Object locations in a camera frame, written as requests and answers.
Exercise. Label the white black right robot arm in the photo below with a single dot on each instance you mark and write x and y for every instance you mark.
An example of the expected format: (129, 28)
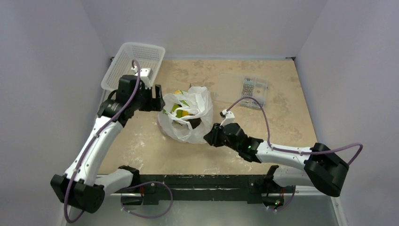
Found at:
(314, 166)

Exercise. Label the white plastic shopping bag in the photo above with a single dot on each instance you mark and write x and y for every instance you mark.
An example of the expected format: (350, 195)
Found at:
(196, 101)

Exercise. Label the yellow fake fruit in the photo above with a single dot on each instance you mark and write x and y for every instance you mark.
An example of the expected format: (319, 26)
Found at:
(181, 113)

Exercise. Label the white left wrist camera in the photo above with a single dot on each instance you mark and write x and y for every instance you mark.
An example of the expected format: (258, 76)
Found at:
(146, 75)

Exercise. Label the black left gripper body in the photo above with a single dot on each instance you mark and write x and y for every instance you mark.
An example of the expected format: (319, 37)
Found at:
(147, 102)

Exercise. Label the green fake fruit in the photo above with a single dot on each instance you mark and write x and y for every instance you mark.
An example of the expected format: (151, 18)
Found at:
(174, 108)

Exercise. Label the dark brown fake fruit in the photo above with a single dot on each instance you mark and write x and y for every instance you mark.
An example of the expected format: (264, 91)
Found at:
(195, 122)

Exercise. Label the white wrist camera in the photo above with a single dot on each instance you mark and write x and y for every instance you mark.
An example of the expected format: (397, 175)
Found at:
(146, 75)
(227, 117)

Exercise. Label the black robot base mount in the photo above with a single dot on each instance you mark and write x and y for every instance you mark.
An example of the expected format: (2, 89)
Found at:
(150, 189)

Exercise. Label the white plastic perforated basket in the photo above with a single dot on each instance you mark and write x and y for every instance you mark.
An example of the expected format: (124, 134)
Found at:
(148, 56)

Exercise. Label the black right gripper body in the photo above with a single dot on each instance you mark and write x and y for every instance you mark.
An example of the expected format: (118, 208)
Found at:
(219, 137)

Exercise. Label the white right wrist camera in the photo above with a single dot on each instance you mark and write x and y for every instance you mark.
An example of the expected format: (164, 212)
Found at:
(227, 117)

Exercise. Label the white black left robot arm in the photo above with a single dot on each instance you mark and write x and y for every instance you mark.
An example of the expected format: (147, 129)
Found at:
(79, 186)

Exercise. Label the clear plastic screw organizer box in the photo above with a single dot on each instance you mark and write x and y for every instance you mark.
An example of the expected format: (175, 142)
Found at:
(233, 86)

